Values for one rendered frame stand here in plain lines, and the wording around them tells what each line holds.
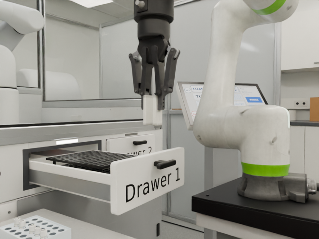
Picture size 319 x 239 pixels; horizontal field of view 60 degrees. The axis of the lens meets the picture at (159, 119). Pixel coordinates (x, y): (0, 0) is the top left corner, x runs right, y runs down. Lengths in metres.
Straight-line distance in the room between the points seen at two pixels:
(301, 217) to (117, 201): 0.39
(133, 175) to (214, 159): 1.00
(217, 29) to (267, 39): 1.35
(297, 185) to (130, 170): 0.43
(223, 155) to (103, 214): 0.80
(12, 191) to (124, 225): 0.51
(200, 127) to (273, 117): 0.21
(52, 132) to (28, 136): 0.08
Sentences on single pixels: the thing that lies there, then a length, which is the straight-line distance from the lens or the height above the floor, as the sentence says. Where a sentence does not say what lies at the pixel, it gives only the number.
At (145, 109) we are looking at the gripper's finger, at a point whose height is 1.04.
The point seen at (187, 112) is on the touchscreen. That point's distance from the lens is 1.43.
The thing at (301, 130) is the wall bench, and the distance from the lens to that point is 3.50.
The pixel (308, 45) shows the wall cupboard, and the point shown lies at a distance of 3.92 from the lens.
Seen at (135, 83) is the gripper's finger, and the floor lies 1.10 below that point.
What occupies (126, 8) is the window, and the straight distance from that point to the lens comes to 1.21.
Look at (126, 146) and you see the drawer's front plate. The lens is 1.09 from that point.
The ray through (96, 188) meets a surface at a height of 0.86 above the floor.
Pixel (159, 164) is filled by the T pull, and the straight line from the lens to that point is 0.64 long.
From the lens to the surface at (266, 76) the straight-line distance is 2.27.
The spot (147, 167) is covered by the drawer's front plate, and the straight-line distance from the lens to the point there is 0.66.
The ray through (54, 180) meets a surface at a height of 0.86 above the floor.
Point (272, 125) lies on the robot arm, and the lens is 0.77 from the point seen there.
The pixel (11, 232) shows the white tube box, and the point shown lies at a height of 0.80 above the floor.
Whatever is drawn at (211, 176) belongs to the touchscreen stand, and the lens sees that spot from 1.61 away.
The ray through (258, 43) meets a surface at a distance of 2.33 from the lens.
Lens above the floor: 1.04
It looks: 2 degrees down
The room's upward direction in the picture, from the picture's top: straight up
